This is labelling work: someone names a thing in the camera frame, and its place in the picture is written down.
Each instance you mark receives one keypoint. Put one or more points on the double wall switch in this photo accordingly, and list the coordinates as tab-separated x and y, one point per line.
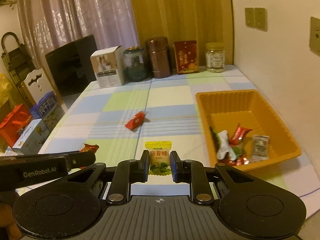
256	18

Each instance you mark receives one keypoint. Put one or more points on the yellow green candy packet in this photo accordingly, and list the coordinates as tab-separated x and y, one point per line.
159	157

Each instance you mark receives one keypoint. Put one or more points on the red patterned candy packet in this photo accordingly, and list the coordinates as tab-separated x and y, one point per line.
242	160

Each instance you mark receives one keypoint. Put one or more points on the red gift box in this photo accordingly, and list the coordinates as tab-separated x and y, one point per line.
186	57

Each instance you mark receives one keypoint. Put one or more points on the black chair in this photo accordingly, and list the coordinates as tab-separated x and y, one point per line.
70	65

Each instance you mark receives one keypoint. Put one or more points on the wooden panel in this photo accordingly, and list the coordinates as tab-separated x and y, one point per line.
181	20

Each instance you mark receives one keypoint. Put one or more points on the white chair back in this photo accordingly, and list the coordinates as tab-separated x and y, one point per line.
36	85

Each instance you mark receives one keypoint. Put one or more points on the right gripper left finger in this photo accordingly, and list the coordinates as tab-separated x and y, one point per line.
127	173

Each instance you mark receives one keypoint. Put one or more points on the wall socket plate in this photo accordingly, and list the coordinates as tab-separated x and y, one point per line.
314	37

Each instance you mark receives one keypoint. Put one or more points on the red gift bag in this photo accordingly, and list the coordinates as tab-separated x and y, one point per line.
14	123

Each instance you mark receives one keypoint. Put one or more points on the red snack pouch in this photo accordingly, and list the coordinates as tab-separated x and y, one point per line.
136	121

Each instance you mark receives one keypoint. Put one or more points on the red gold snack packet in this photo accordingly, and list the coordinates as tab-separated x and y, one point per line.
88	148

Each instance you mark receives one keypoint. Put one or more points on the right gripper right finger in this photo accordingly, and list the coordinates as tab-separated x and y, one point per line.
191	172

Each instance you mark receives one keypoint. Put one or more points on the blue milk carton box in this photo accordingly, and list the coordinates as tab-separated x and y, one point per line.
49	110

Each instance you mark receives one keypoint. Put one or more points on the green candy wrapper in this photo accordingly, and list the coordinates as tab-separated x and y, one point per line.
239	151

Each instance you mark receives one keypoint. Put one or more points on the light blue box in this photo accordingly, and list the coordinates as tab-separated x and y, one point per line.
32	138

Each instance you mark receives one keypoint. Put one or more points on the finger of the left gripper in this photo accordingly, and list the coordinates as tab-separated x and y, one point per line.
79	159

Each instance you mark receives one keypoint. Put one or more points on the brown metal canister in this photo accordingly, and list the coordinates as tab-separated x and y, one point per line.
159	56

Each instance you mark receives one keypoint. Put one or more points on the person's left hand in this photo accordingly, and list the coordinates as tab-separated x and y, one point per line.
8	224

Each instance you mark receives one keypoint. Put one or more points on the green glass jar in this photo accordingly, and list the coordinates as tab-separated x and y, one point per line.
135	62

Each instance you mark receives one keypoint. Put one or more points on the red candy with gold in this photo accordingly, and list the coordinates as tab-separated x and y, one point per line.
239	135

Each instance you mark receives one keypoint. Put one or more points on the checkered tablecloth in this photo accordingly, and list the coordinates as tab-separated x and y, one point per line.
98	116

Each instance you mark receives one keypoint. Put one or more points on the white green snack bag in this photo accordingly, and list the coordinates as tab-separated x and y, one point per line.
224	147

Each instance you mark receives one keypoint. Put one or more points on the orange plastic tray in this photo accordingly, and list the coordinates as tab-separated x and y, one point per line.
245	114

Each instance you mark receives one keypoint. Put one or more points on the clear jar yellow lid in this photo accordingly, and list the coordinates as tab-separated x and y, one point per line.
215	57

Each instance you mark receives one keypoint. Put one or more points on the white product box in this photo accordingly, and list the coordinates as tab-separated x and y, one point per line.
108	67

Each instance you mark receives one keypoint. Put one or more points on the grey white snack packet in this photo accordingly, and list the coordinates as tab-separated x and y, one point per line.
260	147

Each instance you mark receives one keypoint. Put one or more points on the black rack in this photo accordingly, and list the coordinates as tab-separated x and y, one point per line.
18	62

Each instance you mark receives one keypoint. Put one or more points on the pink curtain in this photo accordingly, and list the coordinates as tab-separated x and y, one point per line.
50	24

